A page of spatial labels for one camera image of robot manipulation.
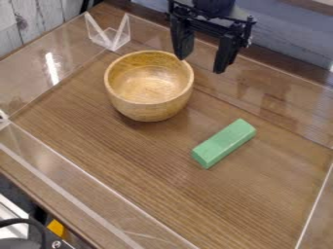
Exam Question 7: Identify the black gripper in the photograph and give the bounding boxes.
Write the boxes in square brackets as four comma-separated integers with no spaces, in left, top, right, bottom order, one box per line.
[167,0,257,74]

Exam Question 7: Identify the green rectangular block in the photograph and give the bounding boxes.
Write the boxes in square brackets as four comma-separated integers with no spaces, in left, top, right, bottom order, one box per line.
[191,119,257,169]

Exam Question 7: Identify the brown wooden bowl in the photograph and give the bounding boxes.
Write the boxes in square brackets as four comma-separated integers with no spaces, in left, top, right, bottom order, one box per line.
[104,51,194,122]

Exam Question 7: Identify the yellow sticker label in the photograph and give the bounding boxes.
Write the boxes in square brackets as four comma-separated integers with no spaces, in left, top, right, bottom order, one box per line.
[47,220,67,238]

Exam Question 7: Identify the clear acrylic corner bracket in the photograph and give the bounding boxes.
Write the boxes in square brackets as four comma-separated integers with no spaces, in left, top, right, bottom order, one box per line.
[83,13,131,52]

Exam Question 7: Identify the clear acrylic front wall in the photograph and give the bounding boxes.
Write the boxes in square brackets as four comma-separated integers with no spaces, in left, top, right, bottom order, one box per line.
[0,110,199,249]

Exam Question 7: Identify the black cable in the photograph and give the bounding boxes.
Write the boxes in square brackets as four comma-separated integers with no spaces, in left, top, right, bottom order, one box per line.
[0,217,48,249]

